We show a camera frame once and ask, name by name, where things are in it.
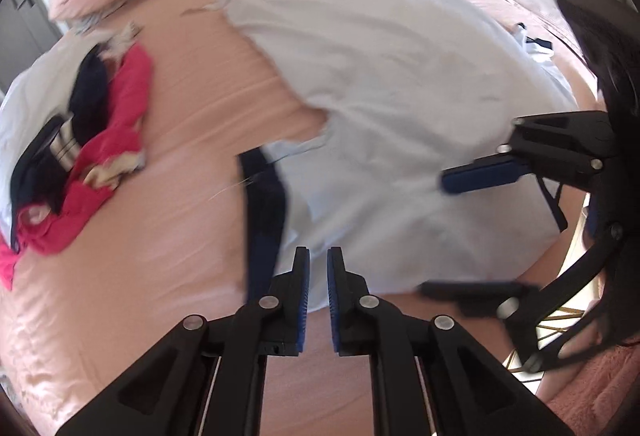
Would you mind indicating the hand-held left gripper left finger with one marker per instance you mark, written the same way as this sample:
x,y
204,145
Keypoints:
x,y
301,301

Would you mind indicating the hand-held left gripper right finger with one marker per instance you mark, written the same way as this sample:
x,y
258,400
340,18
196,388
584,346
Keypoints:
x,y
334,301

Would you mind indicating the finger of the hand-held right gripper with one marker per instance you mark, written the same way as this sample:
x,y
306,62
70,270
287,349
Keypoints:
x,y
475,176
475,293

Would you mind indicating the light blue navy-trimmed shirt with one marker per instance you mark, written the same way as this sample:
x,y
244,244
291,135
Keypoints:
x,y
390,91

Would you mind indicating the pile of clothes pink navy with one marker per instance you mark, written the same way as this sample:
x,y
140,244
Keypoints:
x,y
125,106

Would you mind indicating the pile of mixed clothes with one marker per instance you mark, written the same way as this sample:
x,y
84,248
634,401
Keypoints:
x,y
30,116

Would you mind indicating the pink bed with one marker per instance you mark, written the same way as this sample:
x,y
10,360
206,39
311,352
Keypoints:
x,y
175,241

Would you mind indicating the person's pink fleece clothing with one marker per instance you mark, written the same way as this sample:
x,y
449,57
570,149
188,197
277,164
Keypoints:
x,y
600,396

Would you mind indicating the navy striped garment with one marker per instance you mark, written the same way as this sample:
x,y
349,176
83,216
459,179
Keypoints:
x,y
90,101

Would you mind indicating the small printed cloth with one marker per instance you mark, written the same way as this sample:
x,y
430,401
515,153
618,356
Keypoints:
x,y
122,39

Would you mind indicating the grey door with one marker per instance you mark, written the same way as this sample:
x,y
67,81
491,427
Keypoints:
x,y
25,26

